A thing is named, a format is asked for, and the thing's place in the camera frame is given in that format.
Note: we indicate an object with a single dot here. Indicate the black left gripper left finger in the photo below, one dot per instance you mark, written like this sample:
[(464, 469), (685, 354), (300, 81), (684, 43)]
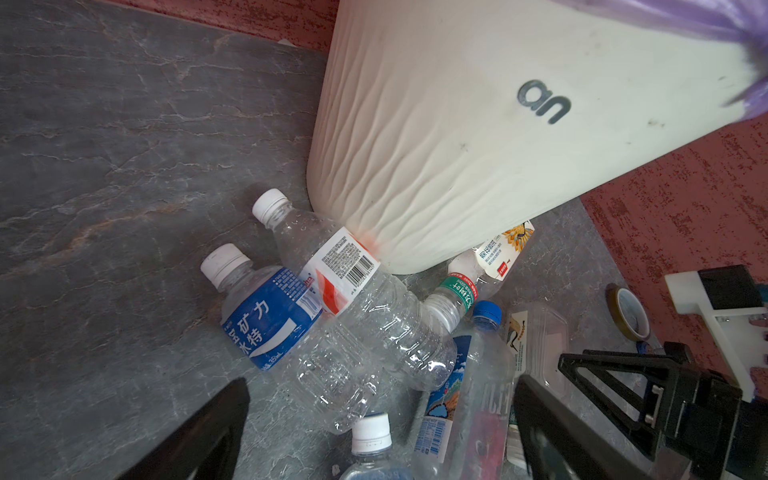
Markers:
[(206, 446)]

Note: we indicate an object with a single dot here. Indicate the purple bin liner bag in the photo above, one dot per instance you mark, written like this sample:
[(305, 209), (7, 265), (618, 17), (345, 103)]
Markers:
[(741, 22)]

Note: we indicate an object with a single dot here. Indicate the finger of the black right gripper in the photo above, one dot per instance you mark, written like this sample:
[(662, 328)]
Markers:
[(633, 391)]

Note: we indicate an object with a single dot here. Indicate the green cap clear bottle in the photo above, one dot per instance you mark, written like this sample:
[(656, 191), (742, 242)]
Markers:
[(537, 336)]

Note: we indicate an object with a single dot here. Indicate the white red label bottle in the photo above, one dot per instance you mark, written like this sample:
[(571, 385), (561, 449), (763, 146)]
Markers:
[(376, 307)]

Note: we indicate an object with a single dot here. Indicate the blue label bottle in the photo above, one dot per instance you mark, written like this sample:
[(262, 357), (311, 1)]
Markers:
[(283, 329), (371, 448)]

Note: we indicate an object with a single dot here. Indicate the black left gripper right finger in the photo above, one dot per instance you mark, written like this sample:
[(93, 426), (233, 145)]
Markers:
[(559, 445)]

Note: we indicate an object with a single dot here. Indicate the brown tape roll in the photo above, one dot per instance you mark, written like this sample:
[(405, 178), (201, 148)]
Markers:
[(628, 313)]

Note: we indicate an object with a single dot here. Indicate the green label clear bottle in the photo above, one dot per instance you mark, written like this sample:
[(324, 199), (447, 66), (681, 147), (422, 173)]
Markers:
[(452, 300)]

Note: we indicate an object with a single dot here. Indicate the white ribbed waste bin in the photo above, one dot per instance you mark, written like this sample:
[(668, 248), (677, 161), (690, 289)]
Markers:
[(444, 123)]

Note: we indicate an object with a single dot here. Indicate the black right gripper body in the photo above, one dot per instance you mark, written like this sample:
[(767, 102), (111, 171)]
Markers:
[(722, 434)]

